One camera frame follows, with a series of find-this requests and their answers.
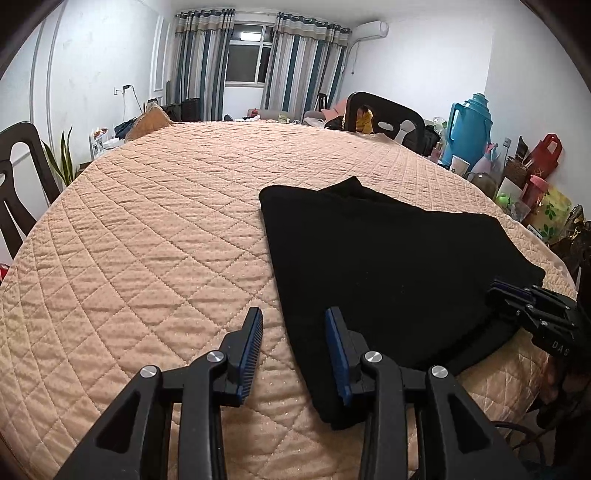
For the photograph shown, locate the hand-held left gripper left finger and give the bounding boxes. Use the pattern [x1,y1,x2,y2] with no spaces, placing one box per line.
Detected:
[54,307,264,480]

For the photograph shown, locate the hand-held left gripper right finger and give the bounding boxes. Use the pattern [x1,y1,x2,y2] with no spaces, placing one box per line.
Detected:
[324,308,527,480]

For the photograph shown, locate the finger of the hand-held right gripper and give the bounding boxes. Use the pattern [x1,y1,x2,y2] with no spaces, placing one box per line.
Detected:
[487,288,578,330]
[493,277,573,309]

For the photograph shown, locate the black pants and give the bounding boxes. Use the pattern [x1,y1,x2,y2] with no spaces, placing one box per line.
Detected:
[259,175,546,431]

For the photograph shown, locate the yellow leaf-print bag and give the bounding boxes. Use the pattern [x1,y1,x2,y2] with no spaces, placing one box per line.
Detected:
[526,188,573,244]

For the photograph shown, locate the brown patterned bag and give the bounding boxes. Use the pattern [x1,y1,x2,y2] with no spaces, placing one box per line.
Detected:
[560,205,591,247]

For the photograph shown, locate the red lidded bottle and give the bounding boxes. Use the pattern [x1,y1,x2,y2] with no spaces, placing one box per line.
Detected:
[522,175,550,214]

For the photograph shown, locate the wicker basket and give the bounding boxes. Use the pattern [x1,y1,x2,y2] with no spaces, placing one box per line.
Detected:
[502,157,529,190]

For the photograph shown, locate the peach quilted blanket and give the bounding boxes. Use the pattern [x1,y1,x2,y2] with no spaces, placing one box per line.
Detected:
[0,119,580,480]

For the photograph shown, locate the red tote bag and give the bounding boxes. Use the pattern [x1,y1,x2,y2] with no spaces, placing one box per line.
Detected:
[526,134,564,181]

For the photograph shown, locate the blue thermos jug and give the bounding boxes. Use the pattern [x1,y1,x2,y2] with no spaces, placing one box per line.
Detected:
[447,93,495,169]

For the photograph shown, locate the dark wooden chair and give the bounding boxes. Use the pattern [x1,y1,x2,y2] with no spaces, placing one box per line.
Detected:
[345,92,426,155]
[0,121,62,261]

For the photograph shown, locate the tan cushion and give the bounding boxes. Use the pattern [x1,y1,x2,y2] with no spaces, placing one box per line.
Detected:
[124,102,171,141]

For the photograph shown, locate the green potted plant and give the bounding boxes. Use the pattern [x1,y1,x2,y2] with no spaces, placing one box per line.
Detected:
[41,126,79,185]

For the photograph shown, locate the striped curtain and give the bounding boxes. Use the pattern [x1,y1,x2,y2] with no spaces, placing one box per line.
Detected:
[261,13,352,120]
[168,10,236,121]

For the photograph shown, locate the white air conditioner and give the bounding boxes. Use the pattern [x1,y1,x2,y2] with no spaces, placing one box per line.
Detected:
[352,21,389,41]

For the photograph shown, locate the window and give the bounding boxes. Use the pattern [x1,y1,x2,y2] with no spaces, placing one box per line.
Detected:
[225,24,275,85]

